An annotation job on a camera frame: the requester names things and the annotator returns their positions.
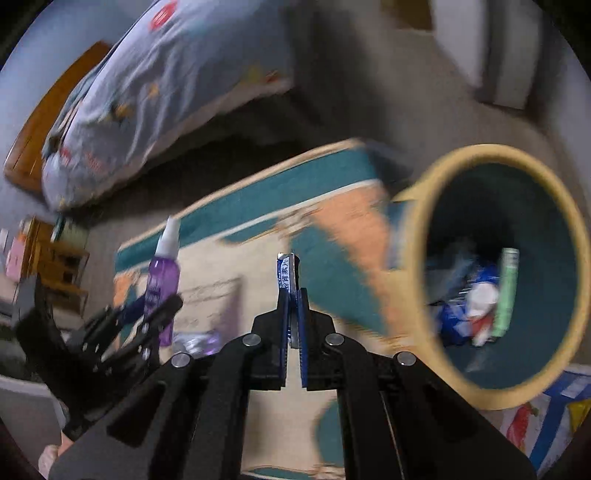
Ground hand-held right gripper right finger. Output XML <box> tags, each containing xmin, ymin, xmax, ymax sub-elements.
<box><xmin>298</xmin><ymin>287</ymin><xmax>539</xmax><ymax>480</ymax></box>

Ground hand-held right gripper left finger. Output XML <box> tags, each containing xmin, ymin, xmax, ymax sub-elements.
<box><xmin>48</xmin><ymin>286</ymin><xmax>291</xmax><ymax>480</ymax></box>

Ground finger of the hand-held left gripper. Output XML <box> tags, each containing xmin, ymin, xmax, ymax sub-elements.
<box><xmin>67</xmin><ymin>301</ymin><xmax>140</xmax><ymax>357</ymax></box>
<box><xmin>104</xmin><ymin>293</ymin><xmax>184</xmax><ymax>371</ymax></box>

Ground purple spray bottle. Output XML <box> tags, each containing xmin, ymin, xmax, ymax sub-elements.
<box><xmin>144</xmin><ymin>215</ymin><xmax>182</xmax><ymax>347</ymax></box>

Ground small blue white sachet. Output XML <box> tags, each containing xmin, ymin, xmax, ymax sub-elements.
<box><xmin>276</xmin><ymin>251</ymin><xmax>302</xmax><ymax>347</ymax></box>

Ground blue wet wipes packet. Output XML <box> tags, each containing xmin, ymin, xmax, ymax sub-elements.
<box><xmin>428</xmin><ymin>262</ymin><xmax>500</xmax><ymax>348</ymax></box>

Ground yellow rimmed teal bin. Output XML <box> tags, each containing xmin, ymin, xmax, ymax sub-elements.
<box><xmin>392</xmin><ymin>144</ymin><xmax>583</xmax><ymax>409</ymax></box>

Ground crumpled clear wrapper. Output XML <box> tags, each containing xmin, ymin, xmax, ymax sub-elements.
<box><xmin>173</xmin><ymin>330</ymin><xmax>219</xmax><ymax>357</ymax></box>

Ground wooden rack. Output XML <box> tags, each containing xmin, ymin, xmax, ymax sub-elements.
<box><xmin>18</xmin><ymin>217</ymin><xmax>91</xmax><ymax>317</ymax></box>

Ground pink box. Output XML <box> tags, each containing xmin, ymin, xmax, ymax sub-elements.
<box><xmin>4</xmin><ymin>231</ymin><xmax>27</xmax><ymax>278</ymax></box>

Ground pale green box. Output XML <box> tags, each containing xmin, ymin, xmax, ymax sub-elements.
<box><xmin>53</xmin><ymin>217</ymin><xmax>89</xmax><ymax>248</ymax></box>

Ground teal patterned mat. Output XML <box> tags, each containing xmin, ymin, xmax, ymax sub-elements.
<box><xmin>113</xmin><ymin>138</ymin><xmax>416</xmax><ymax>480</ymax></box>

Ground wooden headboard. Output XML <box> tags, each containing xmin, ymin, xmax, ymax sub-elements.
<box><xmin>4</xmin><ymin>41</ymin><xmax>114</xmax><ymax>195</ymax></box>

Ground printed blue duvet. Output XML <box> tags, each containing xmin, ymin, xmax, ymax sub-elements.
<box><xmin>41</xmin><ymin>0</ymin><xmax>296</xmax><ymax>212</ymax></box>

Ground colourful printed mat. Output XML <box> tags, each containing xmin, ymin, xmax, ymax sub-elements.
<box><xmin>501</xmin><ymin>364</ymin><xmax>591</xmax><ymax>472</ymax></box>

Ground white standing appliance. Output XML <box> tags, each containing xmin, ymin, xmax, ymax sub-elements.
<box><xmin>431</xmin><ymin>0</ymin><xmax>544</xmax><ymax>110</ymax></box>

